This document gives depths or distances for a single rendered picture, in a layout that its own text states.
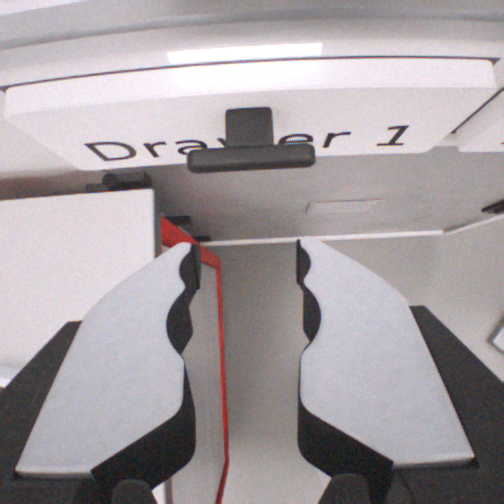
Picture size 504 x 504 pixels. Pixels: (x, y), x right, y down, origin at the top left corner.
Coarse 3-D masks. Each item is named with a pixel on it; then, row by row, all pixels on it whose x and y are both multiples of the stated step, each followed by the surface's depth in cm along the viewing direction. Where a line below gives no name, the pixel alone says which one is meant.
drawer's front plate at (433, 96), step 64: (256, 64) 20; (320, 64) 20; (384, 64) 20; (448, 64) 20; (64, 128) 23; (128, 128) 24; (192, 128) 24; (320, 128) 25; (384, 128) 26; (448, 128) 26
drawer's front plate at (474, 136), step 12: (492, 108) 25; (468, 120) 28; (480, 120) 26; (492, 120) 25; (456, 132) 30; (468, 132) 28; (480, 132) 27; (492, 132) 26; (468, 144) 29; (480, 144) 29; (492, 144) 29
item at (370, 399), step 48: (336, 288) 9; (384, 288) 9; (336, 336) 8; (384, 336) 8; (336, 384) 7; (384, 384) 7; (432, 384) 7; (336, 432) 6; (384, 432) 6; (432, 432) 6; (384, 480) 6
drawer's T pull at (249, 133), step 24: (240, 120) 22; (264, 120) 22; (240, 144) 22; (264, 144) 22; (288, 144) 21; (192, 168) 22; (216, 168) 22; (240, 168) 22; (264, 168) 22; (288, 168) 22
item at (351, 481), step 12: (132, 480) 5; (336, 480) 5; (348, 480) 5; (360, 480) 5; (120, 492) 5; (132, 492) 5; (144, 492) 5; (324, 492) 5; (336, 492) 5; (348, 492) 5; (360, 492) 5
